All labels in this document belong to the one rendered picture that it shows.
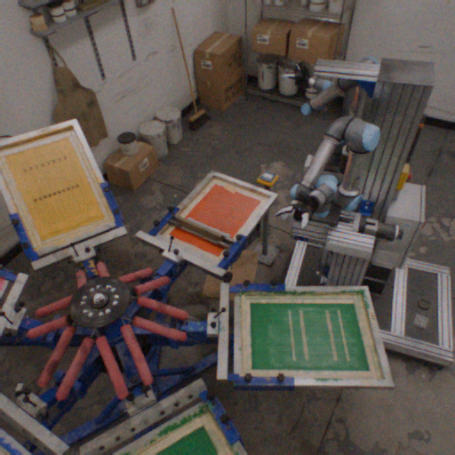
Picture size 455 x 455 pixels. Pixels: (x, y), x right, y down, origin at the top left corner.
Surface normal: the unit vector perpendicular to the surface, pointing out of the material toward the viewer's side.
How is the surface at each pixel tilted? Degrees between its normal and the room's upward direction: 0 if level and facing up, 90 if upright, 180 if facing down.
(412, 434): 0
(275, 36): 88
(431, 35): 90
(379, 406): 0
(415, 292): 0
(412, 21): 90
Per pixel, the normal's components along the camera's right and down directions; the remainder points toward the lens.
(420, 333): -0.04, -0.68
